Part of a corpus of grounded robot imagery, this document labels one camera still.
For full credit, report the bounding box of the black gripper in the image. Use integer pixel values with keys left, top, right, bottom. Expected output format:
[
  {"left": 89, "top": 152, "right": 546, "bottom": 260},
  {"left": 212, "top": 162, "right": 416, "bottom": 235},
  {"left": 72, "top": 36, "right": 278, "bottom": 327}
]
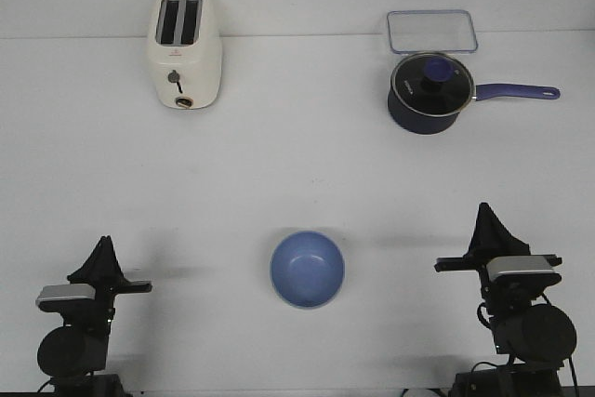
[
  {"left": 434, "top": 202, "right": 562, "bottom": 318},
  {"left": 64, "top": 235, "right": 152, "bottom": 325}
]

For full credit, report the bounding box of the blue bowl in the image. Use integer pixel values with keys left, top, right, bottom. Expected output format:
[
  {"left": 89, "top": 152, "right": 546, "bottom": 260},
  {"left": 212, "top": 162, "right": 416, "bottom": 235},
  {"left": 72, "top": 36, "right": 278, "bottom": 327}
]
[{"left": 270, "top": 231, "right": 345, "bottom": 309}]

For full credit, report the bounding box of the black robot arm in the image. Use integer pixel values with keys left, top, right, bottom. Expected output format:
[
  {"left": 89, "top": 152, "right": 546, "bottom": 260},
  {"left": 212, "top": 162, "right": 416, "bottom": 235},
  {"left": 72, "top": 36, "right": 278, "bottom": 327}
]
[
  {"left": 434, "top": 203, "right": 577, "bottom": 396},
  {"left": 35, "top": 235, "right": 152, "bottom": 396}
]

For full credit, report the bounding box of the dark blue saucepan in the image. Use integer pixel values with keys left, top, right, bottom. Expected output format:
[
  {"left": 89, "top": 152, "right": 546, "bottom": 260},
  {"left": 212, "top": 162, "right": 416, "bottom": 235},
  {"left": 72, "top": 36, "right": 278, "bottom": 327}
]
[{"left": 387, "top": 77, "right": 561, "bottom": 135}]

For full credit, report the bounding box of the glass pot lid blue knob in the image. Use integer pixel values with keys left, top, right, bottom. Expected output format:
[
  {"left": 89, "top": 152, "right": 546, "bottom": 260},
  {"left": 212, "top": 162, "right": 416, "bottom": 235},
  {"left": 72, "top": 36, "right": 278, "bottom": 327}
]
[{"left": 391, "top": 52, "right": 475, "bottom": 117}]

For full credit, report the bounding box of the clear plastic container blue rim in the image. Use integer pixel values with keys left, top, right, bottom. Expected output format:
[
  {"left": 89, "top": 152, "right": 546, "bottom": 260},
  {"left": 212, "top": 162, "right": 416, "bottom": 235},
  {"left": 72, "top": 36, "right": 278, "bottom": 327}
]
[{"left": 387, "top": 9, "right": 479, "bottom": 55}]

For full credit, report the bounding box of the cream two-slot toaster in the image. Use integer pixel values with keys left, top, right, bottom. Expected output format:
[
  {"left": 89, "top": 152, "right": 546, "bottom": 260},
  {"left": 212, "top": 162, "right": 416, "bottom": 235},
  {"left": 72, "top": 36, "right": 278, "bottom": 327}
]
[{"left": 146, "top": 0, "right": 223, "bottom": 110}]

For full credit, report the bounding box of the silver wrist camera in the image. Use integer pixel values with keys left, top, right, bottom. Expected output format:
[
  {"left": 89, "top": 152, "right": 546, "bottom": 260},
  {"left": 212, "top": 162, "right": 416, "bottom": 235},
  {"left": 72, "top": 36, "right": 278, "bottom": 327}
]
[
  {"left": 486, "top": 255, "right": 562, "bottom": 289},
  {"left": 35, "top": 284, "right": 96, "bottom": 312}
]

